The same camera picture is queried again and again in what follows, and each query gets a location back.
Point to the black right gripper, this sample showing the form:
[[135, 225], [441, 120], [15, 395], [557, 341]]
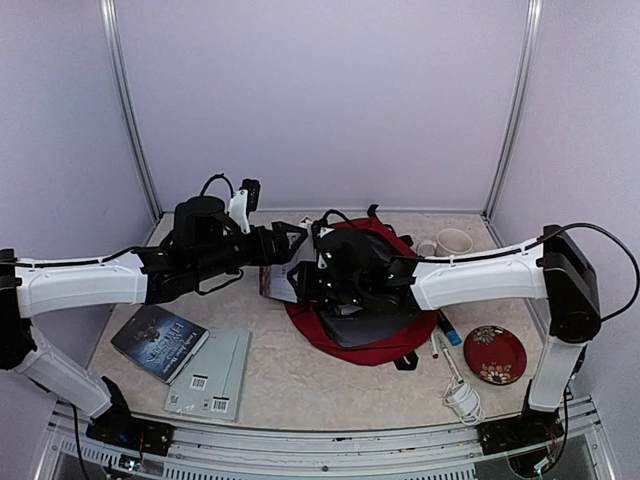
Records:
[[301, 286]]

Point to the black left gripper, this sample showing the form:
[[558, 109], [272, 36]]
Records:
[[267, 257]]

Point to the rose cover white book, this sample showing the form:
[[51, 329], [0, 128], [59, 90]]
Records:
[[273, 280]]

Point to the red student backpack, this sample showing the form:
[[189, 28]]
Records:
[[382, 323]]

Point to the grey barcode book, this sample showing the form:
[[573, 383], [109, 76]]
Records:
[[210, 386]]

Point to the dark blue heights book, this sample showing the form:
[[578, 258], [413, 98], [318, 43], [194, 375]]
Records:
[[159, 342]]

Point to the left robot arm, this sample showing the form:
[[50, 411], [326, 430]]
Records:
[[209, 237]]

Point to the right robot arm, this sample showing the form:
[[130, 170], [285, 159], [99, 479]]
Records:
[[550, 267]]

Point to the black marker tube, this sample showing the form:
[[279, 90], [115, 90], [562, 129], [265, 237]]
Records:
[[443, 323]]

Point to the white floral mug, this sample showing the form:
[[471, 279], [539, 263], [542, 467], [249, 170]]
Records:
[[448, 241]]

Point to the red capped marker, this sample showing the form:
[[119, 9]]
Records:
[[434, 346]]

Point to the white marker pen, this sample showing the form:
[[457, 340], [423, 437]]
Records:
[[449, 359]]

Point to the red floral plate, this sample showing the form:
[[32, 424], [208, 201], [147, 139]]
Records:
[[495, 355]]

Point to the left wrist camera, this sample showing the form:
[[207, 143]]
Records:
[[243, 202]]

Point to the aluminium frame left post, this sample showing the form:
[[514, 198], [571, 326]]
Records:
[[110, 22]]

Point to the aluminium frame post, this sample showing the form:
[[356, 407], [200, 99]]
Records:
[[110, 22], [517, 107]]

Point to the aluminium front rail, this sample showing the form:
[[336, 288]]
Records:
[[209, 451]]

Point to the white charger with cable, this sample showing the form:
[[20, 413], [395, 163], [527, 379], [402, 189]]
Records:
[[464, 401]]

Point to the aluminium frame right post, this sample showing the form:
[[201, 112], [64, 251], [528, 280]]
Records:
[[517, 107]]

